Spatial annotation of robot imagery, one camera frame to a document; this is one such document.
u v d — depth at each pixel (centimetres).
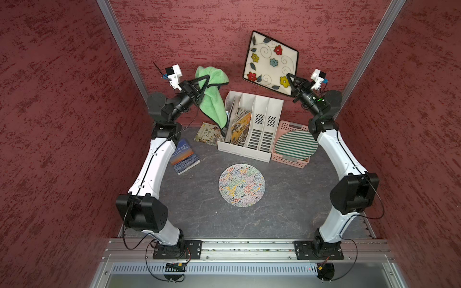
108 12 72
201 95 56
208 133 117
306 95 63
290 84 66
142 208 41
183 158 103
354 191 47
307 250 74
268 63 66
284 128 117
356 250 68
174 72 57
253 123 117
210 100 61
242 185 92
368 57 86
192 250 74
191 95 54
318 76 66
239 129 99
